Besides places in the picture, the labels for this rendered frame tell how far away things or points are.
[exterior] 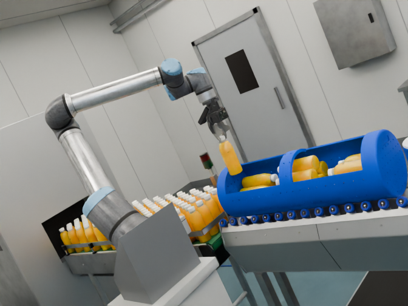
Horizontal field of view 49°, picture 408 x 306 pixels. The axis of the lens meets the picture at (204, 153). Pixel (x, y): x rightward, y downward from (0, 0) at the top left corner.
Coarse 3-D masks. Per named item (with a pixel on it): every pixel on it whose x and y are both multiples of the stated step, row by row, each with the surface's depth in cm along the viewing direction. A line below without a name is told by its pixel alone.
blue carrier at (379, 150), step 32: (256, 160) 235; (288, 160) 205; (320, 160) 218; (384, 160) 177; (224, 192) 229; (256, 192) 215; (288, 192) 203; (320, 192) 193; (352, 192) 184; (384, 192) 176
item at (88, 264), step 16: (64, 256) 352; (80, 256) 335; (96, 256) 320; (112, 256) 306; (208, 256) 242; (224, 256) 268; (80, 272) 346; (96, 272) 330; (112, 272) 315; (240, 272) 297; (96, 288) 342; (256, 304) 302
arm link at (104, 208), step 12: (96, 192) 169; (108, 192) 170; (84, 204) 170; (96, 204) 167; (108, 204) 166; (120, 204) 167; (96, 216) 166; (108, 216) 164; (120, 216) 164; (108, 228) 164
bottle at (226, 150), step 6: (222, 144) 225; (228, 144) 225; (222, 150) 225; (228, 150) 224; (222, 156) 227; (228, 156) 225; (234, 156) 226; (228, 162) 226; (234, 162) 225; (228, 168) 227; (234, 168) 226; (240, 168) 227; (234, 174) 226
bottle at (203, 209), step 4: (200, 208) 248; (204, 208) 248; (208, 208) 250; (200, 212) 248; (204, 212) 248; (208, 212) 249; (204, 216) 248; (208, 216) 249; (204, 220) 249; (208, 220) 249; (212, 228) 250; (216, 228) 251; (212, 232) 250; (216, 232) 250
